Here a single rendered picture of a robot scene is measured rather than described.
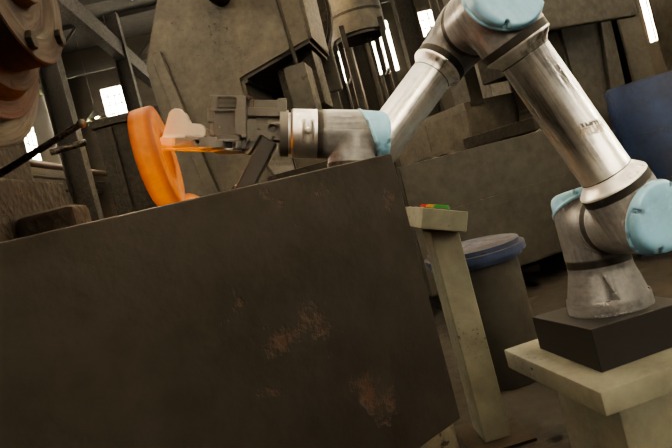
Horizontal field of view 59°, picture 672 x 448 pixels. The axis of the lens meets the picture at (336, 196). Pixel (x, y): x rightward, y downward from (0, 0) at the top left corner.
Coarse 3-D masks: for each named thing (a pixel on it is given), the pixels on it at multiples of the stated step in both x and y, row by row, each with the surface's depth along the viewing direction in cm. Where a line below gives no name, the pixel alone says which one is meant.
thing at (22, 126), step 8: (32, 112) 93; (16, 120) 87; (24, 120) 89; (32, 120) 92; (0, 128) 81; (8, 128) 83; (16, 128) 86; (24, 128) 89; (0, 136) 80; (8, 136) 83; (16, 136) 85; (24, 136) 88; (0, 144) 80; (8, 144) 82; (16, 144) 85
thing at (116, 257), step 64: (256, 192) 24; (320, 192) 26; (384, 192) 29; (0, 256) 18; (64, 256) 19; (128, 256) 21; (192, 256) 22; (256, 256) 24; (320, 256) 26; (384, 256) 28; (0, 320) 18; (64, 320) 19; (128, 320) 20; (192, 320) 22; (256, 320) 23; (320, 320) 25; (384, 320) 28; (0, 384) 18; (64, 384) 19; (128, 384) 20; (192, 384) 21; (256, 384) 23; (320, 384) 25; (384, 384) 27; (448, 384) 29
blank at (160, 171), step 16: (144, 112) 84; (128, 128) 82; (144, 128) 82; (160, 128) 89; (144, 144) 81; (160, 144) 85; (144, 160) 81; (160, 160) 82; (176, 160) 95; (144, 176) 82; (160, 176) 82; (176, 176) 90; (160, 192) 83; (176, 192) 86
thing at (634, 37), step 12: (624, 24) 699; (636, 24) 698; (624, 36) 699; (636, 36) 698; (636, 48) 698; (648, 48) 698; (636, 60) 698; (648, 60) 697; (636, 72) 698; (648, 72) 697
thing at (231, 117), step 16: (224, 96) 86; (240, 96) 86; (208, 112) 86; (224, 112) 87; (240, 112) 86; (256, 112) 88; (272, 112) 88; (288, 112) 88; (224, 128) 87; (240, 128) 86; (256, 128) 89; (240, 144) 86; (256, 144) 91
